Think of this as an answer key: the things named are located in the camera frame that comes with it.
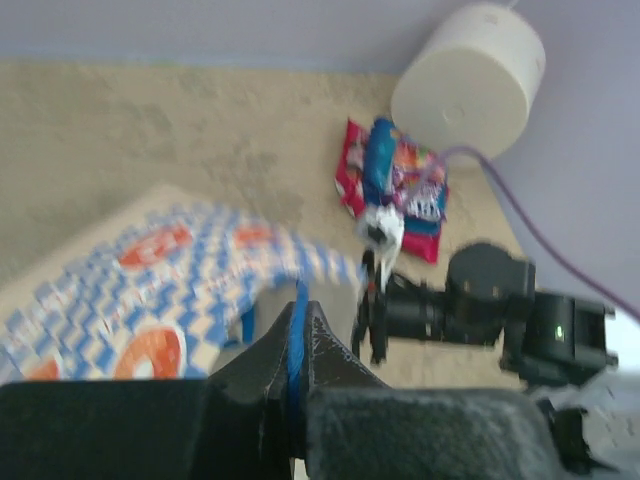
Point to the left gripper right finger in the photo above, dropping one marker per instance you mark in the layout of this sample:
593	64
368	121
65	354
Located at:
357	427

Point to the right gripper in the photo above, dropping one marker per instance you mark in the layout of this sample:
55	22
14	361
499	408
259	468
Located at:
371	313

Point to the cream cylinder container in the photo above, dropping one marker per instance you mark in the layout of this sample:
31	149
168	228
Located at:
474	81

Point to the pink REAL crisps bag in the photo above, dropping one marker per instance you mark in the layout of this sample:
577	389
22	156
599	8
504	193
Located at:
421	242

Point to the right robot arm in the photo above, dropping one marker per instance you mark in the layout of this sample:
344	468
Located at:
549	339

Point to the blue fruit sweets bag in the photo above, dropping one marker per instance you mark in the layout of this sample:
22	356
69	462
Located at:
378	161

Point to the purple Fox's sweets bag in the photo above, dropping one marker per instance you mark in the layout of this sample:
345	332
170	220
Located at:
426	210

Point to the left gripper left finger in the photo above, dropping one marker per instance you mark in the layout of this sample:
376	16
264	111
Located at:
230	425

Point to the blue checkered paper bag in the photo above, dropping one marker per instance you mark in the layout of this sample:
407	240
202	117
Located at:
160	290

